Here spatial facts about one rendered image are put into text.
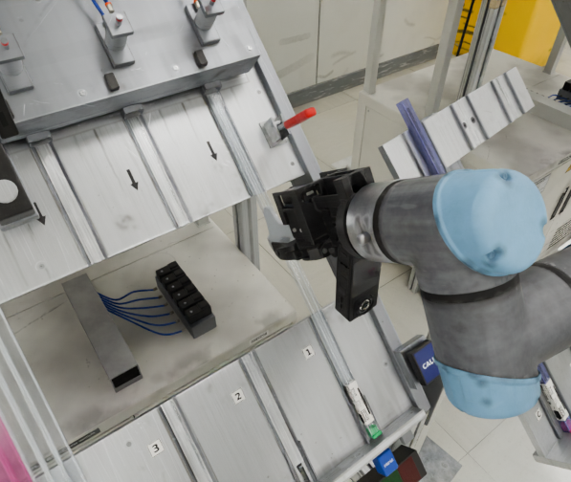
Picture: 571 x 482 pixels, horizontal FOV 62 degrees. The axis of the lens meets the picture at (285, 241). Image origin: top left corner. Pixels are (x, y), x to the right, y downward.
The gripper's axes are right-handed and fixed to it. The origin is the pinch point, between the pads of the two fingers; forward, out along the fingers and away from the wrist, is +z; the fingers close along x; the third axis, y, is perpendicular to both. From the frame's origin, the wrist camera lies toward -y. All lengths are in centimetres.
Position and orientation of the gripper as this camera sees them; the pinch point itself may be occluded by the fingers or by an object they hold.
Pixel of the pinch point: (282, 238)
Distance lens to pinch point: 63.7
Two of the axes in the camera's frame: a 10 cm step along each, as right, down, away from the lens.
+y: -3.4, -9.2, -2.1
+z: -4.8, -0.2, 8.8
